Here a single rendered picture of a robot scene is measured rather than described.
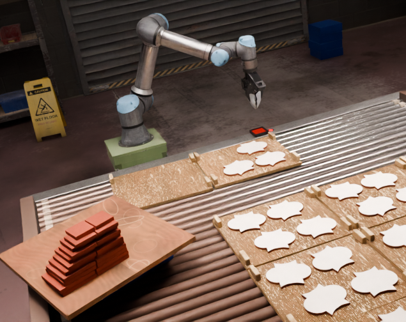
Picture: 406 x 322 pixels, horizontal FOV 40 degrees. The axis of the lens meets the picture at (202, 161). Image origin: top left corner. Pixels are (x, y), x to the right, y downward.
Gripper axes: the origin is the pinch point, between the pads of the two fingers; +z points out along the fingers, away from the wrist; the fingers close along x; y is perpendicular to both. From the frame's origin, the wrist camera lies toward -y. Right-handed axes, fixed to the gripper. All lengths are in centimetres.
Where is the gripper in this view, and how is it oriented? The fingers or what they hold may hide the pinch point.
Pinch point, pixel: (256, 107)
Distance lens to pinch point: 286.8
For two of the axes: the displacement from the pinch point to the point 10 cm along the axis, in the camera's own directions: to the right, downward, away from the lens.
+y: -3.2, -3.7, 8.7
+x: -9.4, 2.7, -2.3
